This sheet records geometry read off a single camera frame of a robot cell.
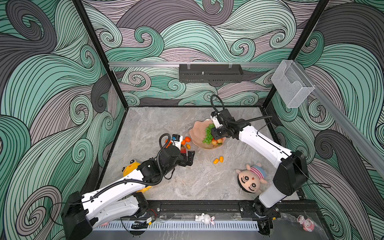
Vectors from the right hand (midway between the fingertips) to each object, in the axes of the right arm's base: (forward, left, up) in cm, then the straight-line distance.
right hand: (215, 132), depth 86 cm
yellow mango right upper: (-10, -5, -15) cm, 19 cm away
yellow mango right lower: (-11, -1, -15) cm, 19 cm away
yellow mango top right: (-2, +16, -14) cm, 21 cm away
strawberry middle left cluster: (-4, +19, -15) cm, 25 cm away
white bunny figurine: (-41, +7, -12) cm, 43 cm away
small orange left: (+1, +19, -14) cm, 24 cm away
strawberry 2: (0, -4, -9) cm, 10 cm away
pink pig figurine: (-43, -40, -12) cm, 60 cm away
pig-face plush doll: (-25, -16, -7) cm, 31 cm away
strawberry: (-1, -1, -10) cm, 10 cm away
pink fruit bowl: (+8, +10, -14) cm, 19 cm away
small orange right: (+3, +16, -13) cm, 21 cm away
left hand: (-14, +15, +3) cm, 21 cm away
